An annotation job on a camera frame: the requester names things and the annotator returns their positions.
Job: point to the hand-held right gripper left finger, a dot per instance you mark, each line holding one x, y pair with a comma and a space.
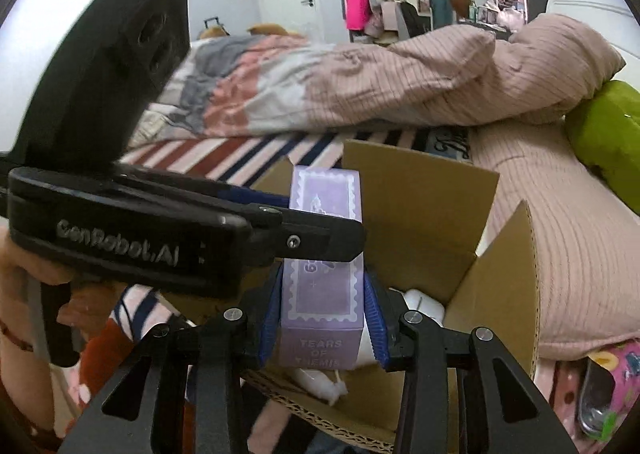
269, 329

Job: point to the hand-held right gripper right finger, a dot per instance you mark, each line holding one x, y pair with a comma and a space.
376, 324

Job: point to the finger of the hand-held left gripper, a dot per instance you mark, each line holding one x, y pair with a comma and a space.
320, 239
250, 196

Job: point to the white power bank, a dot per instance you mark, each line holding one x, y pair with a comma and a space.
425, 304

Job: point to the purple rectangular box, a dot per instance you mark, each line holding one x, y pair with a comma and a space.
320, 304

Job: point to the white handheld device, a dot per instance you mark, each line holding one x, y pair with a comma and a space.
320, 384

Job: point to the brown cardboard box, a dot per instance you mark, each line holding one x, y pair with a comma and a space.
425, 214

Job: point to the person's left forearm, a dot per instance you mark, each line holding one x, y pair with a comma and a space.
20, 384

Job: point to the person's left hand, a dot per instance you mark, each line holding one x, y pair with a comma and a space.
15, 274

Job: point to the striped plush blanket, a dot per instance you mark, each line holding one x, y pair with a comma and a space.
225, 154

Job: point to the dark suitcase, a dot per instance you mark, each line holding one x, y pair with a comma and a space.
211, 23

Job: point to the brown plush toy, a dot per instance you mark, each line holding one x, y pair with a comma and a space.
217, 33
270, 29

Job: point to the pink grey patchwork duvet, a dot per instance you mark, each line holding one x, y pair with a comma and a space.
400, 79

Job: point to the bright pink bag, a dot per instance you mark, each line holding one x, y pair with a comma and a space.
357, 12

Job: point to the pink quilted bedsheet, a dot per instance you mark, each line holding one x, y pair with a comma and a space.
575, 244

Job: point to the pale pink paper bag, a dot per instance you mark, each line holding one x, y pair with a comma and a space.
390, 14

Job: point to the dark shiny flat object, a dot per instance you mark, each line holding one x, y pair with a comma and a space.
597, 394

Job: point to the black jacket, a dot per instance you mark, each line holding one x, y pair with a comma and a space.
410, 17

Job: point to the pink floral cloth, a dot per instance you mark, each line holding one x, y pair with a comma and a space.
620, 374

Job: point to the dark desk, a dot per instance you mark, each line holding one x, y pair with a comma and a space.
482, 28

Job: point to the brown round object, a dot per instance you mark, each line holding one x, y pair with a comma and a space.
459, 2

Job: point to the pink desk organizer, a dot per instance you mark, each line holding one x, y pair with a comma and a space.
510, 12

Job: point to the green pillow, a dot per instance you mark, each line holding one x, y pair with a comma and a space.
610, 134

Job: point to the white headboard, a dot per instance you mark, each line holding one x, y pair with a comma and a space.
585, 4

